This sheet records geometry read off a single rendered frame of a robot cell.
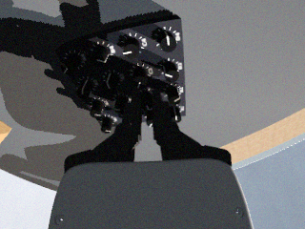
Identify black knob box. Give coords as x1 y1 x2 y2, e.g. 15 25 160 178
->
55 14 186 134

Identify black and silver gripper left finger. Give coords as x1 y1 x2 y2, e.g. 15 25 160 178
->
64 89 142 173

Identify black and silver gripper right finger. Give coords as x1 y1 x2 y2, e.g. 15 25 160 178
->
152 88 232 167

